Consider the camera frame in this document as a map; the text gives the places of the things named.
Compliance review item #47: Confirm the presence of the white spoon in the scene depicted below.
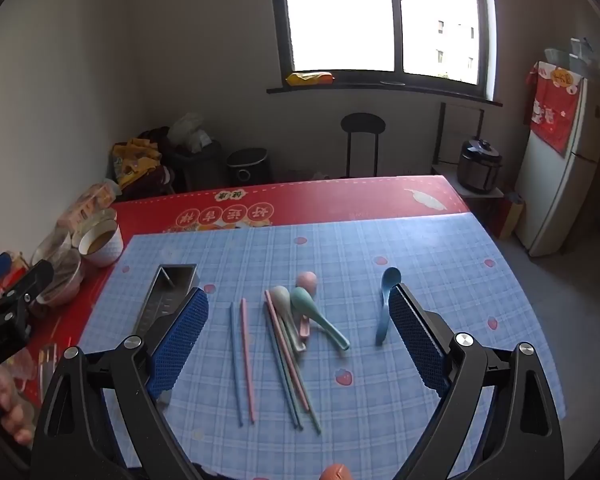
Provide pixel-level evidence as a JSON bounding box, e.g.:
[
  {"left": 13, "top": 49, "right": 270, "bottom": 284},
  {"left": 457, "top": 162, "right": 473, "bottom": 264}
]
[{"left": 271, "top": 286, "right": 307, "bottom": 353}]

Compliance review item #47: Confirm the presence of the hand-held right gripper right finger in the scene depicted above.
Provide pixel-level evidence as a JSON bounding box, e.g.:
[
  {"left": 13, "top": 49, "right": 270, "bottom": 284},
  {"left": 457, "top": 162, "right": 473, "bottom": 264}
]
[{"left": 387, "top": 282, "right": 566, "bottom": 480}]

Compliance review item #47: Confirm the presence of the blue plaid table mat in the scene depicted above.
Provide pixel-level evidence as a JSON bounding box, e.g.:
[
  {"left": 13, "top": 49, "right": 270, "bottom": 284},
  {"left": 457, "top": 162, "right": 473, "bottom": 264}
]
[{"left": 77, "top": 212, "right": 567, "bottom": 480}]

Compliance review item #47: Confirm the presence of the dark storage bin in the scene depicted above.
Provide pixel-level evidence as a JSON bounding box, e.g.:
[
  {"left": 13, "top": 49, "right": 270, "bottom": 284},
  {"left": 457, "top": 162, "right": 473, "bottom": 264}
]
[{"left": 172, "top": 140, "right": 226, "bottom": 193}]

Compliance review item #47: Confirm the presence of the green spoon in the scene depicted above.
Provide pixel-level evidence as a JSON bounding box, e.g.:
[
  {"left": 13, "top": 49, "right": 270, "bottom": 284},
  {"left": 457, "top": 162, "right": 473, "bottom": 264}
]
[{"left": 290, "top": 286, "right": 351, "bottom": 351}]

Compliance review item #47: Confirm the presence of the blue chopstick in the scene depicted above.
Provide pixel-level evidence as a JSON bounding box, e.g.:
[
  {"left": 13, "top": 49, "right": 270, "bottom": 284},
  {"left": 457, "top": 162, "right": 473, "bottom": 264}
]
[
  {"left": 230, "top": 302, "right": 244, "bottom": 427},
  {"left": 267, "top": 310, "right": 299, "bottom": 430}
]

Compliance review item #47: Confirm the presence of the white textured bowl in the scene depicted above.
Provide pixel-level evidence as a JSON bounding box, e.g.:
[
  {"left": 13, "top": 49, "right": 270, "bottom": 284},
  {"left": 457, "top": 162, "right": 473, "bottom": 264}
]
[{"left": 78, "top": 220, "right": 123, "bottom": 267}]

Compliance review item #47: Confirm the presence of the clear plastic package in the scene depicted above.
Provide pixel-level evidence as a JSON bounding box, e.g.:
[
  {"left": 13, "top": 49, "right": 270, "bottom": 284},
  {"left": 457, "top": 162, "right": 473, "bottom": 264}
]
[{"left": 35, "top": 342, "right": 61, "bottom": 396}]

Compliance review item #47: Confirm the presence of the person's left hand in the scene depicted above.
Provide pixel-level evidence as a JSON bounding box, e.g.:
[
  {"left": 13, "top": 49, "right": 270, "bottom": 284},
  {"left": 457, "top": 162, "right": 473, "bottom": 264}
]
[{"left": 0, "top": 376, "right": 35, "bottom": 447}]

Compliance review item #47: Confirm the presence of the mixed chopsticks bundle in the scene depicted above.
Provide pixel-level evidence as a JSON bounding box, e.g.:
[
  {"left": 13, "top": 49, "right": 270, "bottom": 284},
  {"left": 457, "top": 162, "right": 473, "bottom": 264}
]
[{"left": 275, "top": 310, "right": 323, "bottom": 435}]

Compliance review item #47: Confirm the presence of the yellow and maroon clothes pile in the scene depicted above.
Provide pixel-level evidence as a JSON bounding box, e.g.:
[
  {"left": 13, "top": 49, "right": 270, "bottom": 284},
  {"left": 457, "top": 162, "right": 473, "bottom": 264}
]
[{"left": 111, "top": 132, "right": 173, "bottom": 198}]

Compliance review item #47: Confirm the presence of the yellow bag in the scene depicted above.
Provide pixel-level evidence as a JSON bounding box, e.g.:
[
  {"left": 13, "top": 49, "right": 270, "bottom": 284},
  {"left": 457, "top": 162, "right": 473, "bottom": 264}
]
[{"left": 286, "top": 72, "right": 335, "bottom": 86}]

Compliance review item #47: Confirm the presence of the cardboard box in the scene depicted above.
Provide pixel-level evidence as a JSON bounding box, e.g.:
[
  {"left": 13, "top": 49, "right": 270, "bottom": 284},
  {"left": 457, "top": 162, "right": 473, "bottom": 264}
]
[{"left": 495, "top": 192, "right": 526, "bottom": 240}]

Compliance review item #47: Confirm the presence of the black pot on floor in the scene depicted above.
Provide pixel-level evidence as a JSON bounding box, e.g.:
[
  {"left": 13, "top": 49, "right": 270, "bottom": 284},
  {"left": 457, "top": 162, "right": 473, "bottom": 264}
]
[{"left": 226, "top": 147, "right": 270, "bottom": 187}]

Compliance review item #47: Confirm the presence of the red gift box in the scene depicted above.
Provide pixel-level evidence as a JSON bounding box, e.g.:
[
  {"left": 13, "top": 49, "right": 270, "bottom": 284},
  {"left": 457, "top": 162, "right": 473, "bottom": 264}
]
[{"left": 525, "top": 61, "right": 581, "bottom": 156}]

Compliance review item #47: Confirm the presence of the window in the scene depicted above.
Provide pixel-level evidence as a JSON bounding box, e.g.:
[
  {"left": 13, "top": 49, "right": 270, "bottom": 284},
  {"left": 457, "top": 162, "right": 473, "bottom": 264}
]
[{"left": 269, "top": 0, "right": 497, "bottom": 101}]

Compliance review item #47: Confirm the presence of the orange snack box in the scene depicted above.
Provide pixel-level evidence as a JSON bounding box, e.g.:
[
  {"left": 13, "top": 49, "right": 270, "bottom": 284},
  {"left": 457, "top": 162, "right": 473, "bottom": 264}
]
[{"left": 57, "top": 180, "right": 123, "bottom": 231}]

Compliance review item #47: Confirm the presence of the stainless steel utensil tray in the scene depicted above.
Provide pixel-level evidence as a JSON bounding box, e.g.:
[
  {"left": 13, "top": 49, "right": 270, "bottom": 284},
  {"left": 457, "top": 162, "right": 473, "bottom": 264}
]
[{"left": 132, "top": 262, "right": 201, "bottom": 408}]

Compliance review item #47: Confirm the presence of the black round stool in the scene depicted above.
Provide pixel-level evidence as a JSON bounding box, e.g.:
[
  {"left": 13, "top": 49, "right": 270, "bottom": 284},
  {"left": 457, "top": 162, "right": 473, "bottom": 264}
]
[{"left": 340, "top": 112, "right": 387, "bottom": 178}]

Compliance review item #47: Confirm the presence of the black metal rack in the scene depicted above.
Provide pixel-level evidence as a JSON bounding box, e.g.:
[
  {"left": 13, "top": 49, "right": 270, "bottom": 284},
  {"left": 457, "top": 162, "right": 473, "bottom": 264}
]
[{"left": 436, "top": 102, "right": 486, "bottom": 171}]

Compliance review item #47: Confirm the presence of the blue spoon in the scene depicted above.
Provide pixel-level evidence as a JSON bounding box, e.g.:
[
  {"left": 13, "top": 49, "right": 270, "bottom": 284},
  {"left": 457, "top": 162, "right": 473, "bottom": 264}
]
[{"left": 375, "top": 267, "right": 403, "bottom": 346}]

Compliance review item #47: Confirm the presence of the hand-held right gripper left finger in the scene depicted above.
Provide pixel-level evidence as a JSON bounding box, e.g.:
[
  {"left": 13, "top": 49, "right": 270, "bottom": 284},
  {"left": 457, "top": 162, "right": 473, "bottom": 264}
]
[{"left": 30, "top": 286, "right": 211, "bottom": 480}]

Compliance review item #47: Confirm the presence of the pink spoon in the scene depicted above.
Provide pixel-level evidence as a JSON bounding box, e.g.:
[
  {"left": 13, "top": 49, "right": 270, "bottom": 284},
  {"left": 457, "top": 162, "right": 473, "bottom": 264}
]
[{"left": 296, "top": 271, "right": 319, "bottom": 338}]

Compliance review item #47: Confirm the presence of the black rice cooker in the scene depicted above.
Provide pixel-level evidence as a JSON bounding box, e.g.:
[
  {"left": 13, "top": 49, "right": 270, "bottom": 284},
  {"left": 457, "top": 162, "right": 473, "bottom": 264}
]
[{"left": 457, "top": 135, "right": 503, "bottom": 195}]

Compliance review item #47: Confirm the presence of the clear plastic bag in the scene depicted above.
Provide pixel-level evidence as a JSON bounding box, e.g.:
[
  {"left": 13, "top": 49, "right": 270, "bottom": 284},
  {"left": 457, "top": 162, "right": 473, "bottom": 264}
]
[{"left": 167, "top": 112, "right": 213, "bottom": 153}]

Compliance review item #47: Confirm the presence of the white refrigerator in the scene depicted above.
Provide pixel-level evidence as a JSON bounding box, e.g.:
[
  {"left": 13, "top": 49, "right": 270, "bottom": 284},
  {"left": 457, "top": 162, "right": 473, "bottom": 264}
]
[{"left": 515, "top": 75, "right": 600, "bottom": 258}]

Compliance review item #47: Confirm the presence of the clear plastic container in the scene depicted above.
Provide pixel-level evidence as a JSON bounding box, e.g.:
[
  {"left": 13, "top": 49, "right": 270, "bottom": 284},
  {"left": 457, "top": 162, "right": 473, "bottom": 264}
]
[{"left": 545, "top": 37, "right": 593, "bottom": 77}]

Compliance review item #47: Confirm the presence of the green chopstick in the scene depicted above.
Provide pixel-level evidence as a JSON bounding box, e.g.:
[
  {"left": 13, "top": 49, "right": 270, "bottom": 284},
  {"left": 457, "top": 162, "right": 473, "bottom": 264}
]
[{"left": 271, "top": 310, "right": 304, "bottom": 432}]

